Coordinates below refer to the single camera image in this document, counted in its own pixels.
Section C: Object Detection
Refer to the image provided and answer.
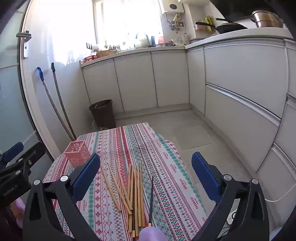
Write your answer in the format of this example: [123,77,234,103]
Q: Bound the yellow food packet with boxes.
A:
[195,16,215,32]

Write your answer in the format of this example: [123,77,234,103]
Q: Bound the bunch of wooden chopsticks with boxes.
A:
[101,162,147,237]

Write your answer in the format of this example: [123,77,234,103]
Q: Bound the blue grip mop pole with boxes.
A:
[36,67,73,142]

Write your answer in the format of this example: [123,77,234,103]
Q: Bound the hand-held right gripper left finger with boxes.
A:
[22,152,101,241]

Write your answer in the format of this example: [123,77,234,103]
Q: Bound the wicker basket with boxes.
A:
[96,50,116,58]

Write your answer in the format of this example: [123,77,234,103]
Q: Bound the purple blurred object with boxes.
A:
[140,227,166,241]

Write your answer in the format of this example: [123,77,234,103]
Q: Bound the black chopstick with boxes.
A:
[131,210,137,238]
[148,176,154,229]

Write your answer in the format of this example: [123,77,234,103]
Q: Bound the metal door handle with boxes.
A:
[16,31,31,58]

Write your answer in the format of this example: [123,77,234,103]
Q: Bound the bright window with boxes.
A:
[92,0,162,44]

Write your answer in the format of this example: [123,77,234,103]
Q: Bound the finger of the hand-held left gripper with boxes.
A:
[0,142,25,166]
[0,142,46,183]

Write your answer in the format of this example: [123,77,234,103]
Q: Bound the white kitchen cabinets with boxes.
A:
[81,38,296,232]

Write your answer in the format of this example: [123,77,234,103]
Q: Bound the patterned striped tablecloth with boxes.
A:
[43,123,208,241]

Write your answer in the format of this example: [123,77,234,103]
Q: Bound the purple clothing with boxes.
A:
[9,199,26,226]

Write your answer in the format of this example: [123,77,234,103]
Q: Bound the stainless steel pot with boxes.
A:
[252,10,284,28]

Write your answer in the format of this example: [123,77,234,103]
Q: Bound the white water heater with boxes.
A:
[161,0,185,14]

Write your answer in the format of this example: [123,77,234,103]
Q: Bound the curved metal faucet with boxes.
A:
[136,32,149,47]

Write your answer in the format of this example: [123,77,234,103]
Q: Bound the white power strip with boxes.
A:
[220,199,240,234]

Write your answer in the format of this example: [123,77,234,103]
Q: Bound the dark brown trash bin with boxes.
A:
[89,100,117,130]

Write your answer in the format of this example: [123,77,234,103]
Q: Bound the white cable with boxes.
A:
[265,189,288,202]

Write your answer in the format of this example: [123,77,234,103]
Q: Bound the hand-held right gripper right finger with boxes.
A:
[191,152,271,241]

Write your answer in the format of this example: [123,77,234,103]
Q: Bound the black frying pan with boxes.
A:
[195,21,248,35]

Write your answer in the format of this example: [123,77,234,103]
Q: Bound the pink plastic utensil basket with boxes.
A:
[63,141,91,169]

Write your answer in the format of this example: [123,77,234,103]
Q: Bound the water heater pipes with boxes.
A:
[165,13,185,30]

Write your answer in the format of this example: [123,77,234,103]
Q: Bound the frosted glass door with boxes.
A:
[0,21,60,186]

